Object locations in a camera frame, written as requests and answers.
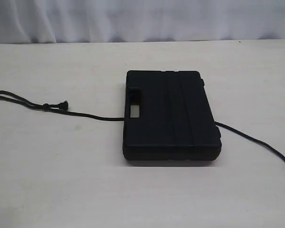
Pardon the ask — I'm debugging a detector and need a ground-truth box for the black plastic carry case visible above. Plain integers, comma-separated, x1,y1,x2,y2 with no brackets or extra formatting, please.
123,70,222,162

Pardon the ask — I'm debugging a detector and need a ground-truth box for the black braided rope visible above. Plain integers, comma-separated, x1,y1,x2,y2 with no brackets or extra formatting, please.
0,90,285,177

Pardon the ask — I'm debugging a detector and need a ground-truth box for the white backdrop curtain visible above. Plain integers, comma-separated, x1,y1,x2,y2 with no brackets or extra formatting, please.
0,0,285,43

